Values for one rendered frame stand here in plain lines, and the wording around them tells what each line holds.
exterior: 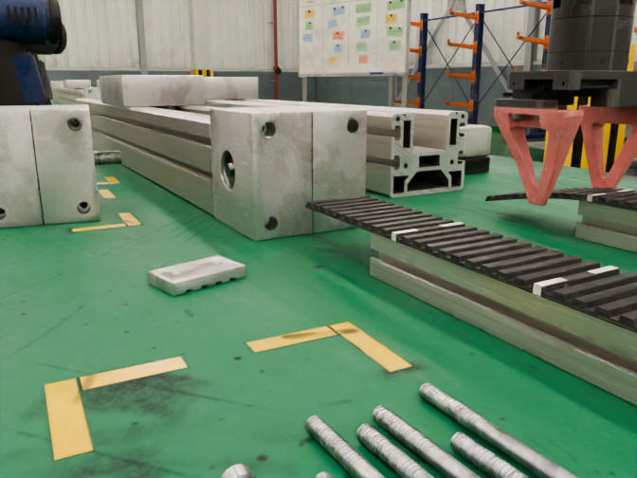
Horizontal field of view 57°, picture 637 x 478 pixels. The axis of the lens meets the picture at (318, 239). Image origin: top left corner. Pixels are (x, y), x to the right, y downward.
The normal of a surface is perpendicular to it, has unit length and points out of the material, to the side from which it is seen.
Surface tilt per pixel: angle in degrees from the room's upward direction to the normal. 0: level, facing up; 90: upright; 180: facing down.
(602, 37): 90
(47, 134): 90
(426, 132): 90
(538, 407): 0
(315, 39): 90
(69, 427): 0
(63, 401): 0
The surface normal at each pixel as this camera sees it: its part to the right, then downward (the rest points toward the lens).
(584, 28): -0.55, 0.21
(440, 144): -0.87, 0.13
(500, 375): 0.00, -0.97
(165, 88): 0.49, 0.22
